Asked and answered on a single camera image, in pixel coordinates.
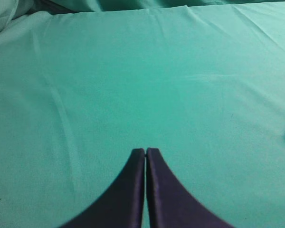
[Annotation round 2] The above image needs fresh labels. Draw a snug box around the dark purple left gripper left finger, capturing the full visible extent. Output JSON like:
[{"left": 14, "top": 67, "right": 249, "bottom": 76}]
[{"left": 62, "top": 148, "right": 145, "bottom": 228}]

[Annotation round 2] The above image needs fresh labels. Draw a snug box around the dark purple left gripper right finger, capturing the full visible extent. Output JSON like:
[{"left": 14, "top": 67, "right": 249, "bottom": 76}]
[{"left": 146, "top": 148, "right": 232, "bottom": 228}]

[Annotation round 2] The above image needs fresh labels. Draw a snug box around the green table cloth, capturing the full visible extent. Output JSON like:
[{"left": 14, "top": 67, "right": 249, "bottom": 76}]
[{"left": 0, "top": 2, "right": 285, "bottom": 228}]

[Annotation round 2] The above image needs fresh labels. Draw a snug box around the green backdrop cloth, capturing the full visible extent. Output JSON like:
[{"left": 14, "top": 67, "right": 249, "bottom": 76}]
[{"left": 0, "top": 0, "right": 285, "bottom": 40}]

